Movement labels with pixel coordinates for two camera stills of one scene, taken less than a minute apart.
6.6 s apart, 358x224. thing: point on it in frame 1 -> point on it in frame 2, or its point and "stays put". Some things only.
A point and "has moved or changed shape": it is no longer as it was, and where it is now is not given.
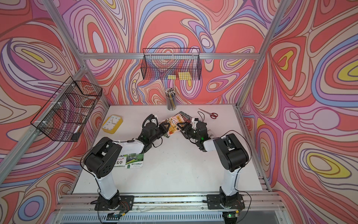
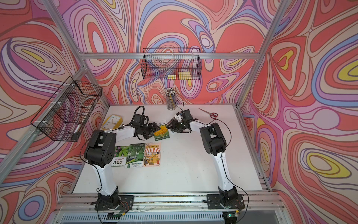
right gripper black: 186,133 -> 176,129
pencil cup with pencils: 171,99 stays put
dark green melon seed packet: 134,160 stays put
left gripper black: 162,126 -> 154,128
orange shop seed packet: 175,122 has moved or changed shape
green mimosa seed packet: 120,161 stays put
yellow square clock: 112,123 stays put
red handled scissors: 213,115 stays put
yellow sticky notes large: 184,75 stays put
